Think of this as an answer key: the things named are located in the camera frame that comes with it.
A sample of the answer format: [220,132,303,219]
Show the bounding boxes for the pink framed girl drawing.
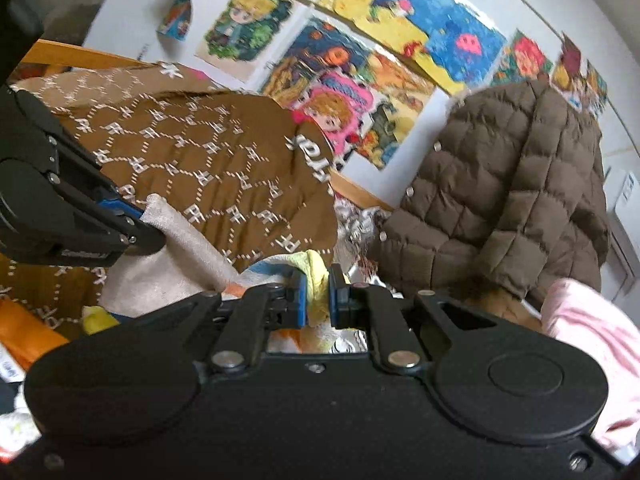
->
[291,71,377,162]

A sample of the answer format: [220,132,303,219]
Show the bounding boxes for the folded colourful paper drawing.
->
[156,0,202,42]

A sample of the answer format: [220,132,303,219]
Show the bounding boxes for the grey yellow striped sock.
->
[97,194,333,343]

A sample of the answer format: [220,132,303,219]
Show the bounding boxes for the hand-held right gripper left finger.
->
[170,270,308,374]

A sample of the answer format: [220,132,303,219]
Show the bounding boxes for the blue yellow sea drawing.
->
[300,0,509,97]

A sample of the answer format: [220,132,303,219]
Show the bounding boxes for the white air conditioner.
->
[602,167,640,302]

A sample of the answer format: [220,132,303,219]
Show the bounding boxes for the red-haired boy drawing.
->
[492,29,554,89]

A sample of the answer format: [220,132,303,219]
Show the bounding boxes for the pink cloth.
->
[542,277,640,457]

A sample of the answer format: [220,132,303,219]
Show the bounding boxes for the brown-haired figure drawing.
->
[550,32,609,117]

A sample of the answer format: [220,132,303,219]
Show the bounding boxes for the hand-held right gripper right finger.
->
[327,264,497,377]

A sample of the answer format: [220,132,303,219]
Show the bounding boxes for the brown puffer jacket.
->
[367,80,612,312]

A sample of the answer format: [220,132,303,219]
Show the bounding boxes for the blond child drawing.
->
[194,0,297,84]

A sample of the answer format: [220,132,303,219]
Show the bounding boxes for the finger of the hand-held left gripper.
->
[15,91,147,222]
[60,216,167,267]

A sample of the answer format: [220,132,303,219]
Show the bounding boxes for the brown patterned blanket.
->
[0,62,337,342]

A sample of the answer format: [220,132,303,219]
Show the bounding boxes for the orange white packet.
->
[0,305,69,383]

